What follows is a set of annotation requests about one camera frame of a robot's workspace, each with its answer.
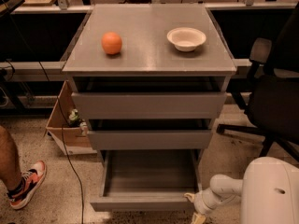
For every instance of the white paper bowl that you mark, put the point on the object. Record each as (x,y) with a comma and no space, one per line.
(186,39)

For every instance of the black office chair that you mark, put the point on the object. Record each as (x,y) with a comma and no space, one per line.
(273,105)

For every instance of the grey middle drawer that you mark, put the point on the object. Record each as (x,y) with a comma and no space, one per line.
(138,140)

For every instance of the person's bare leg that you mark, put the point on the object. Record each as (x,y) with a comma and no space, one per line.
(10,171)

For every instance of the grey drawer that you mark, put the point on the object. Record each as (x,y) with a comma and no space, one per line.
(148,180)
(138,140)
(149,106)

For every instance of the grey top drawer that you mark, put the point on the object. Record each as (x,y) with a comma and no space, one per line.
(149,106)

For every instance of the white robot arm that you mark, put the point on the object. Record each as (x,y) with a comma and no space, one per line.
(269,193)

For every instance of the grey bottom drawer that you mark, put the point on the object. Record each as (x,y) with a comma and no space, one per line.
(148,180)

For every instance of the orange white sneaker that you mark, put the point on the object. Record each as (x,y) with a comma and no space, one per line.
(30,182)

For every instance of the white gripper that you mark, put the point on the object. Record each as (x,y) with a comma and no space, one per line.
(200,203)

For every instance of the cardboard box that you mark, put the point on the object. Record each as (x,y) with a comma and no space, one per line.
(72,140)

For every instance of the orange fruit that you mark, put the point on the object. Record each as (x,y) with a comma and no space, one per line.
(111,43)

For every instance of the green white item in box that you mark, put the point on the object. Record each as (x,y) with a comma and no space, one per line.
(74,118)

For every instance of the grey drawer cabinet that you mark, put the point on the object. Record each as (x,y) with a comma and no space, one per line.
(148,62)

